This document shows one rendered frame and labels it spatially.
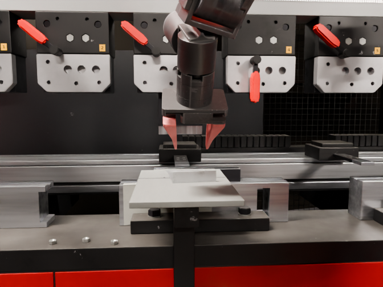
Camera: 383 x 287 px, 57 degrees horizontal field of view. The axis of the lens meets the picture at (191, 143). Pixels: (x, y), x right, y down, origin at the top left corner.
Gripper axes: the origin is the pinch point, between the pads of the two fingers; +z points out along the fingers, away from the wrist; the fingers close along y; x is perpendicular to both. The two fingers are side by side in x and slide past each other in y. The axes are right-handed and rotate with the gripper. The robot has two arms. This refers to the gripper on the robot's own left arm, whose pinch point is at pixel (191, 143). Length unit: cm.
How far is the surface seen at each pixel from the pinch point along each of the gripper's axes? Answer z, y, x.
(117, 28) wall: 49, 36, -184
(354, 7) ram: -15.6, -36.4, -28.2
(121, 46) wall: 59, 34, -178
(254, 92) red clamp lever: -1.8, -13.9, -14.9
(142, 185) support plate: 8.7, 8.8, 1.6
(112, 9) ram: -13.9, 15.6, -27.4
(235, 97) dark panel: 29, -21, -64
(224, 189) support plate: 6.4, -5.8, 5.0
